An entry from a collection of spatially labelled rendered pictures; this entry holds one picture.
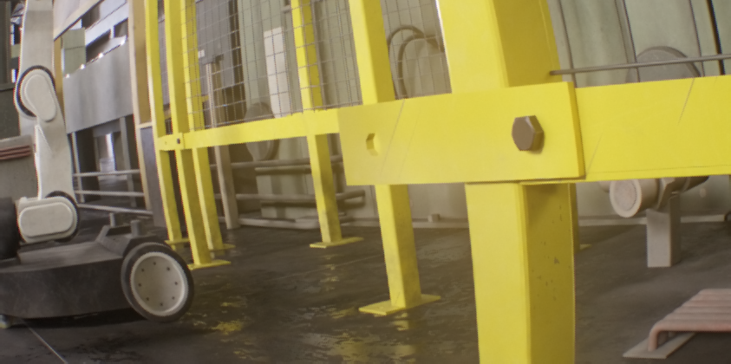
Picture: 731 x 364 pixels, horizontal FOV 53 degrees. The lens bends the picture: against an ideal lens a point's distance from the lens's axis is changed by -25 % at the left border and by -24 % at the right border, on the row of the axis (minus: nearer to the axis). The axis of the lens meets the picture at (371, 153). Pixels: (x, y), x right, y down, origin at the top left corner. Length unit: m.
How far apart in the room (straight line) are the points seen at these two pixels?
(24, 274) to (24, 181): 2.28
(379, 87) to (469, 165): 1.41
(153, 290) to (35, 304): 0.37
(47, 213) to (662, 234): 1.53
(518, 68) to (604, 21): 2.08
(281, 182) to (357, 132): 3.44
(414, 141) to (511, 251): 0.10
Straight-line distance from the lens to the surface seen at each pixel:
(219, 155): 3.91
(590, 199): 2.72
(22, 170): 4.35
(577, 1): 2.66
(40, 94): 2.20
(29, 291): 2.11
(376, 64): 1.94
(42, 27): 2.27
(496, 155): 0.51
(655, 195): 1.80
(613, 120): 0.46
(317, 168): 3.11
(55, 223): 2.20
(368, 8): 1.95
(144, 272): 2.07
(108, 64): 6.20
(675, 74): 2.39
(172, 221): 3.72
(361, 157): 0.61
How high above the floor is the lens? 0.44
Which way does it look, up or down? 3 degrees down
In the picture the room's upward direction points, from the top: 8 degrees counter-clockwise
